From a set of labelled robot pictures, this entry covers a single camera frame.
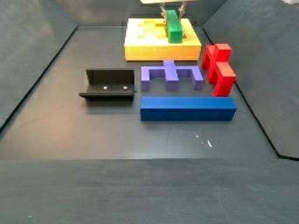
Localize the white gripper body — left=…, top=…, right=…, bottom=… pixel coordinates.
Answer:
left=140, top=0, right=195, bottom=4

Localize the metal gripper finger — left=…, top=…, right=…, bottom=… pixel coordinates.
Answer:
left=159, top=3, right=167, bottom=19
left=179, top=1, right=187, bottom=18

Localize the green rectangular block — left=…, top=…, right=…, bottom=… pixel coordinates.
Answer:
left=165, top=10, right=183, bottom=44

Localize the yellow slotted board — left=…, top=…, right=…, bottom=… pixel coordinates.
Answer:
left=124, top=18, right=201, bottom=61

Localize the red stepped block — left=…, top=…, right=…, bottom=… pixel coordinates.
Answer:
left=200, top=44, right=236, bottom=97

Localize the purple comb-shaped block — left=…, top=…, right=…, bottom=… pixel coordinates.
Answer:
left=140, top=60, right=204, bottom=91

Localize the blue rectangular block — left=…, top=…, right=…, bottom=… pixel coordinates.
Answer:
left=140, top=96, right=237, bottom=121

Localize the black U-shaped bracket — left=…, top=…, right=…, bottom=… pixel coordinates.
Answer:
left=79, top=69, right=136, bottom=100

